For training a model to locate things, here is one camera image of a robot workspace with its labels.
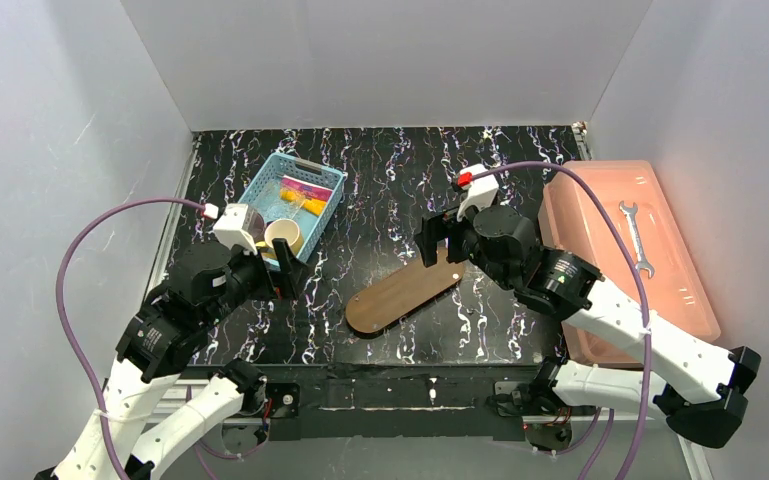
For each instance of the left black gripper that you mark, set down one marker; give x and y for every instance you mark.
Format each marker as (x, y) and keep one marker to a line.
(275, 273)

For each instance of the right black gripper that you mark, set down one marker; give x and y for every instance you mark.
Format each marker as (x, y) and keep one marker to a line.
(446, 234)

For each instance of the yellow mug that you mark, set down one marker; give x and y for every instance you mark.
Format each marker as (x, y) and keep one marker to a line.
(286, 229)

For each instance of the yellow toothpaste tube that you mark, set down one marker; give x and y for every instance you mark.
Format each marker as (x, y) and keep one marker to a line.
(311, 205)

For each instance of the light blue plastic basket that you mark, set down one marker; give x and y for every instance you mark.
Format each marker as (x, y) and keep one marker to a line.
(279, 164)

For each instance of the oval wooden tray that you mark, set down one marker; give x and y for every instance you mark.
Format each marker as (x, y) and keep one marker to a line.
(406, 290)

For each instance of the purple mug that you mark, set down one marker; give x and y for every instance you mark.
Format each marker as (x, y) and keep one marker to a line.
(255, 225)

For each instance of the clear textured acrylic holder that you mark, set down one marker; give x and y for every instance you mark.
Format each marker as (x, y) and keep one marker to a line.
(269, 203)

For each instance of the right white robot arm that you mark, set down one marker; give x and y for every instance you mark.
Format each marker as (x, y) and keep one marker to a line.
(697, 388)

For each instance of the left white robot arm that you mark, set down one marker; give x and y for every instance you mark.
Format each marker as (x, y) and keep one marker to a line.
(203, 287)

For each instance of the pink toothpaste tube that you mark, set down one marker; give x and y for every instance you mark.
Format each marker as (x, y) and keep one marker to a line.
(308, 189)

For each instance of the pink translucent storage box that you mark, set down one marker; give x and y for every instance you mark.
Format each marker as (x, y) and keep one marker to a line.
(582, 216)

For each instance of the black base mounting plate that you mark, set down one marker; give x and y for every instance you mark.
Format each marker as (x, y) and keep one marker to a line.
(380, 401)

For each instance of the silver open-end wrench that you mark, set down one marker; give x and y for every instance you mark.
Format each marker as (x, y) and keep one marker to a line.
(642, 263)

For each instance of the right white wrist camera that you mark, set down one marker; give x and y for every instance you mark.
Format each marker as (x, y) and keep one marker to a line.
(476, 187)

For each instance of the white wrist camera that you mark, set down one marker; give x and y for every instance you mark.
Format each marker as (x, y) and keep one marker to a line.
(228, 227)
(476, 187)

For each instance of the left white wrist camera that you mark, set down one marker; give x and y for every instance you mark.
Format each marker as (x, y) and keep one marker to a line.
(228, 227)

